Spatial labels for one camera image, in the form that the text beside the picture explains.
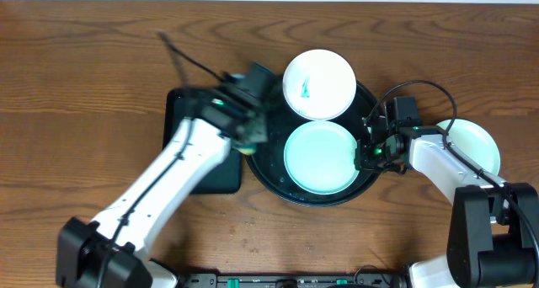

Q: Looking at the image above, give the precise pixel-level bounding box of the green yellow sponge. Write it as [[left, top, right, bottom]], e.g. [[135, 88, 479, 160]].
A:
[[232, 142, 258, 156]]

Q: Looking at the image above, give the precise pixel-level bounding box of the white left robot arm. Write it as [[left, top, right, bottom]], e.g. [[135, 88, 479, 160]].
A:
[[56, 88, 269, 287]]

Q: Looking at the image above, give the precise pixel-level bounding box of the black rectangular tray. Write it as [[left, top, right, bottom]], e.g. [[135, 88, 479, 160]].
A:
[[163, 88, 243, 195]]

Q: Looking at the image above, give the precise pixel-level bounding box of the black round tray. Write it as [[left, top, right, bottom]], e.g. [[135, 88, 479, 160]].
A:
[[246, 81, 378, 207]]

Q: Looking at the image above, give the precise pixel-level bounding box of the pale green plate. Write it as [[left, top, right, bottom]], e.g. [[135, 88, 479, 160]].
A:
[[448, 119, 501, 175]]

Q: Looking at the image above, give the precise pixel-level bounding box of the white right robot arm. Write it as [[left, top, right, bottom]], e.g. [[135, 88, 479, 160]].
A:
[[355, 125, 538, 287]]

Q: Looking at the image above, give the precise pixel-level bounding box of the mint green plate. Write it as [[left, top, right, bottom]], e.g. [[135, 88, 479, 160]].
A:
[[284, 121, 359, 195]]

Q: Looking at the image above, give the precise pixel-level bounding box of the white plate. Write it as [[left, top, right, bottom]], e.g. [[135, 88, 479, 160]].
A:
[[282, 49, 356, 120]]

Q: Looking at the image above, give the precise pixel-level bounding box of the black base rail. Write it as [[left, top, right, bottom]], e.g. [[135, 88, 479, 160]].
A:
[[177, 268, 410, 288]]

